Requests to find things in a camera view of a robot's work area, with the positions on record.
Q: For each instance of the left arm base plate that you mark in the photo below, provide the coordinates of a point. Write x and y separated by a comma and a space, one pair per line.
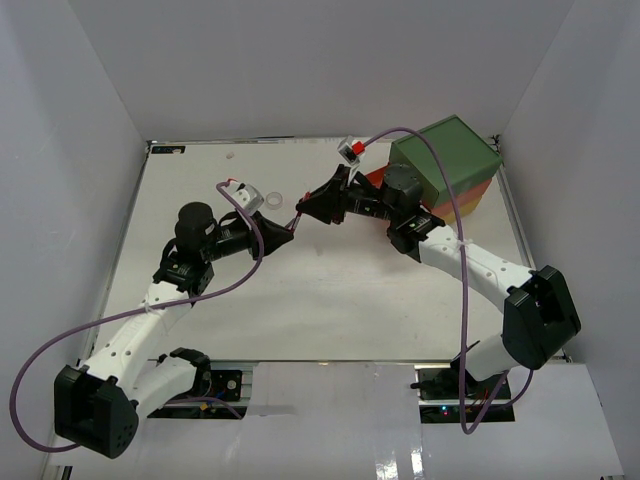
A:
223, 399

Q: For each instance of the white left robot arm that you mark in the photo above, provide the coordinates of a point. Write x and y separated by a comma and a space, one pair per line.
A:
100, 404

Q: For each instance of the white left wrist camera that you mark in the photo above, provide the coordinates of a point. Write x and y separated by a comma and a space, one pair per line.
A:
246, 195

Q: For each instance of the red pen refill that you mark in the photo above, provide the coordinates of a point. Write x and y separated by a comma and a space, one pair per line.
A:
297, 218

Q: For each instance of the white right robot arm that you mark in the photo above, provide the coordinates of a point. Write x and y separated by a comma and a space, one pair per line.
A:
539, 315

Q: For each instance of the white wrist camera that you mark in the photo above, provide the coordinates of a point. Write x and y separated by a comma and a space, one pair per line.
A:
246, 195
352, 151

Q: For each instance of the small clear tape roll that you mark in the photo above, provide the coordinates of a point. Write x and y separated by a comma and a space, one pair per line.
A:
274, 200

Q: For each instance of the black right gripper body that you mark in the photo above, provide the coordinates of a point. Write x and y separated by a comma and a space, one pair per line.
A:
366, 201

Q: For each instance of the green drawer cabinet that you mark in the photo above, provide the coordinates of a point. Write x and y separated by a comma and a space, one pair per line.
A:
470, 163

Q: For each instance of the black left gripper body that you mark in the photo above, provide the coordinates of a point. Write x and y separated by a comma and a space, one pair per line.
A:
234, 238

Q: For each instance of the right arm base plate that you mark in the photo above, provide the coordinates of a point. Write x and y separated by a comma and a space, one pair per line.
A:
438, 397

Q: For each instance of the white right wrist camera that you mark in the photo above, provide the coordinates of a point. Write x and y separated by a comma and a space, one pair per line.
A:
352, 151

